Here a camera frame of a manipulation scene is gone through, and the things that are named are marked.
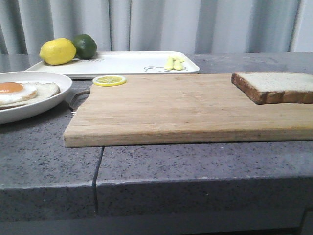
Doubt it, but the white bread slice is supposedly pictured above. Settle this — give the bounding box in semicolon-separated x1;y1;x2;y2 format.
231;72;313;105

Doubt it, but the white round plate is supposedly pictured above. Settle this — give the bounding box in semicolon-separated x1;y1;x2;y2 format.
0;71;72;124

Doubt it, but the white rectangular tray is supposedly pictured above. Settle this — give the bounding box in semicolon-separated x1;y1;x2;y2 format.
26;51;200;80

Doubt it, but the wooden cutting board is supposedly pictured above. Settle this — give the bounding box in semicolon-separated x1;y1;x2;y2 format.
64;74;313;147

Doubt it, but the yellow plastic fork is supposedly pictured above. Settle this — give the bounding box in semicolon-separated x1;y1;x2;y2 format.
164;56;176;70

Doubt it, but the yellow plastic knife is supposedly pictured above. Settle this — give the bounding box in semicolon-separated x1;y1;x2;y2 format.
173;58;184;71

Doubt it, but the lemon slice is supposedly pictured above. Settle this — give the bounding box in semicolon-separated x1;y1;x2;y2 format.
92;75;127;87

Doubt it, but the green lime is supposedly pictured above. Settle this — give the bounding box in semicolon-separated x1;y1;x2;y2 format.
72;34;97;59

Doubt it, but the grey curtain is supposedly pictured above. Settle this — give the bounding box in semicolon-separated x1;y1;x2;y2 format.
0;0;313;54

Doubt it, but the yellow lemon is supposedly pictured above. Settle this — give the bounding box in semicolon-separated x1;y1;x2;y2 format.
39;38;76;65

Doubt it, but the fried egg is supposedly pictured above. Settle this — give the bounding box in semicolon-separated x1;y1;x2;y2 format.
0;82;38;105

